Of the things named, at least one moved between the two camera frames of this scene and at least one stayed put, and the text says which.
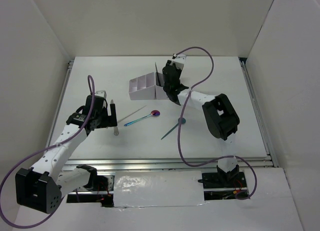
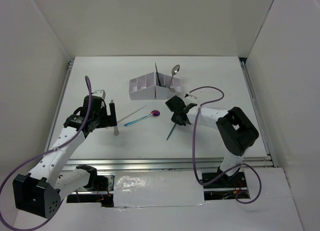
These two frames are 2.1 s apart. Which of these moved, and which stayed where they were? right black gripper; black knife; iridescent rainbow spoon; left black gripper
Moved: right black gripper
Stayed: left black gripper; black knife; iridescent rainbow spoon
